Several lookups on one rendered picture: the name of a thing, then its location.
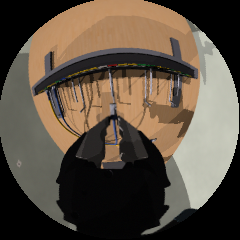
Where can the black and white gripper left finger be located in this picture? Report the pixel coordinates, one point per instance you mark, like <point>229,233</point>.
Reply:
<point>90,146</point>

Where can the black network port rack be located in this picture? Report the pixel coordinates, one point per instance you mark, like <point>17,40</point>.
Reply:
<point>113,59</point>

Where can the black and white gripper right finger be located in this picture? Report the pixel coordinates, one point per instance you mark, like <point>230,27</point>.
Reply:
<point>135,147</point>

